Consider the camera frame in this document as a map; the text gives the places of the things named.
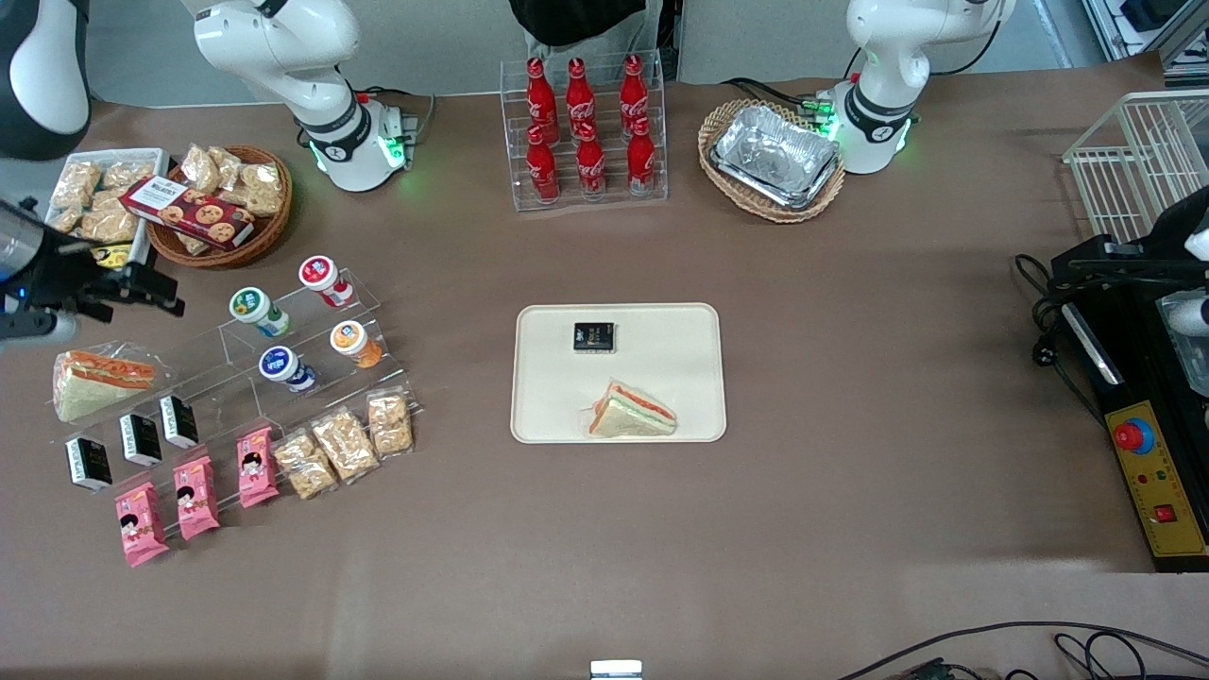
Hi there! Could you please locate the black arm base cable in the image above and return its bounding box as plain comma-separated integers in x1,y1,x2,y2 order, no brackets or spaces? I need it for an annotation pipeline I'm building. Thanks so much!
720,76,825,116

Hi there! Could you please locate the aluminium frame rack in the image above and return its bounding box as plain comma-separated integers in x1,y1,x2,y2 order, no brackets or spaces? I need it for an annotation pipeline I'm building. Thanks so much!
1080,0,1209,88

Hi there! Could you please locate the black control box yellow panel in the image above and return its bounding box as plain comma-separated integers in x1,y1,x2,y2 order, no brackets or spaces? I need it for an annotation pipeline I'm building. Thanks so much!
1052,272,1209,574

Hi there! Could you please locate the green lid gum bottle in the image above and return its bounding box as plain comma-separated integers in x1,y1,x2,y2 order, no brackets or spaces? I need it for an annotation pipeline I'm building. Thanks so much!
230,286,292,340

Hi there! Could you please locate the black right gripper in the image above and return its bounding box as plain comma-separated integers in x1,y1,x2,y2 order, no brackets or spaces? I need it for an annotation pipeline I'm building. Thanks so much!
17,227,186,319

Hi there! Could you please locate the aluminium foil tray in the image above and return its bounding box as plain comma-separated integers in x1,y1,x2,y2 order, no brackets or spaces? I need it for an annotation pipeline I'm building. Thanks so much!
714,103,841,196
709,151,844,212

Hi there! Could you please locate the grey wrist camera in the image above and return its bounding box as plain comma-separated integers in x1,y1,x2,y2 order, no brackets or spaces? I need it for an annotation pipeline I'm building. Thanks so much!
1158,290,1209,339
0,310,79,345

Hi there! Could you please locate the light wicker basket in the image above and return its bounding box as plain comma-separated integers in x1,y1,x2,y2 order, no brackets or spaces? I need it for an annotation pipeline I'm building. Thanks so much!
697,97,848,226

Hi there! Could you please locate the red cookie box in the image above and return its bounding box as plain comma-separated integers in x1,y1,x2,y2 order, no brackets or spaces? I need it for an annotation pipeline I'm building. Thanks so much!
119,175,257,252

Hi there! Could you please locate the red cola bottle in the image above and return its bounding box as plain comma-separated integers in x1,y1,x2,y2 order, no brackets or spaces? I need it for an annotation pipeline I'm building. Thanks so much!
564,57,597,141
625,117,657,197
618,53,652,135
575,122,608,200
524,57,559,145
525,125,561,205

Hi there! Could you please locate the red lid gum bottle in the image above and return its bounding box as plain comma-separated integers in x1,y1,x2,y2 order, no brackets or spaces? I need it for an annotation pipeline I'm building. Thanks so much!
298,255,356,310

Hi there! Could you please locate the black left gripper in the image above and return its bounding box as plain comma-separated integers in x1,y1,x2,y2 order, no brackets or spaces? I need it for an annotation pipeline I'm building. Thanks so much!
1051,183,1209,286

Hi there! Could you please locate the white plastic bin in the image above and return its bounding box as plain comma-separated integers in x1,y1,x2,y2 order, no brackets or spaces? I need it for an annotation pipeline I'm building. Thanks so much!
44,147,172,272

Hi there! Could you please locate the blue lid gum bottle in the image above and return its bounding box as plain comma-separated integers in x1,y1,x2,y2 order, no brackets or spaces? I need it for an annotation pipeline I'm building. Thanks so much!
258,346,319,394

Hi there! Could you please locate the clear bag rice cracker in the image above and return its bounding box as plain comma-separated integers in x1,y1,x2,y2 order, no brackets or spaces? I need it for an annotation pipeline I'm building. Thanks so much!
310,406,382,485
364,389,417,462
272,429,340,502

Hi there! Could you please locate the wrapped triangle sandwich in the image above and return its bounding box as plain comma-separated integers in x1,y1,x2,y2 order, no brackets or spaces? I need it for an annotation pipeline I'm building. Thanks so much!
52,348,158,424
587,379,679,440

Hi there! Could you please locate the pink snack pack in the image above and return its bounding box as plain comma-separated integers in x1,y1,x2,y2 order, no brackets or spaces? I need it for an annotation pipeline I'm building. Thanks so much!
171,454,222,542
113,481,171,569
235,425,281,510

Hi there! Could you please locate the black white small box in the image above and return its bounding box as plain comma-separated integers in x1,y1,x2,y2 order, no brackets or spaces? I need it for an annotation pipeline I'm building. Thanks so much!
64,435,114,493
158,393,201,451
118,413,164,468

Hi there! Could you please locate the white wire basket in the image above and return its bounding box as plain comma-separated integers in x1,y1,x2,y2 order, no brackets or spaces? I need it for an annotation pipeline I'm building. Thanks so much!
1062,89,1209,248

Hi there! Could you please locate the black cable with plug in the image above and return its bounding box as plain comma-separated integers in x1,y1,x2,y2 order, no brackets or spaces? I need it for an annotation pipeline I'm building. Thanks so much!
1013,252,1104,421

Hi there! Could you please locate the cream plastic tray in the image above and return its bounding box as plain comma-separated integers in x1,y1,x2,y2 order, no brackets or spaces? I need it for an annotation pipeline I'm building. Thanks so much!
510,302,729,445

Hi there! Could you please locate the black floor cable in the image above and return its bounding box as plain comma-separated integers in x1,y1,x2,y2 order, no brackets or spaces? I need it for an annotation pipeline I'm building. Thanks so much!
836,620,1209,680

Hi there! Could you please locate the brown wicker basket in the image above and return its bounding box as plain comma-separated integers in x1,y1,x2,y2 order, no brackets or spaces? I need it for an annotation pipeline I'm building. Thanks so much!
145,144,295,271

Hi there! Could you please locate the orange lid gum bottle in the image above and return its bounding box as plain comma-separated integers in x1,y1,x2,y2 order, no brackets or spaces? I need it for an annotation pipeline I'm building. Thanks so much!
329,320,384,370

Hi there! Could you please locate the person in black top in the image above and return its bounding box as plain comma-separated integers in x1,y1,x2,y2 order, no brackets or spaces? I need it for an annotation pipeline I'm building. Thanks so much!
507,0,683,81

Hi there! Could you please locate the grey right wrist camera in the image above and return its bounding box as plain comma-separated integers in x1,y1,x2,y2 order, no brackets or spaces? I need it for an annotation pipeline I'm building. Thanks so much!
0,310,79,345

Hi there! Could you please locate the clear acrylic bottle rack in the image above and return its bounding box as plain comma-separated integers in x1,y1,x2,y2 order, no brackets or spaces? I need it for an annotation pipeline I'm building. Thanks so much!
498,48,671,213

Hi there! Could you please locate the clear acrylic tiered stand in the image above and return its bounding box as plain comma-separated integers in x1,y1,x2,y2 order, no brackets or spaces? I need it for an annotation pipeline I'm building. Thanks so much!
52,267,423,560

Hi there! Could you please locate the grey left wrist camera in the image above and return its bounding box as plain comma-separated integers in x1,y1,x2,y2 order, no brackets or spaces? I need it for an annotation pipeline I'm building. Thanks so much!
1158,290,1209,339

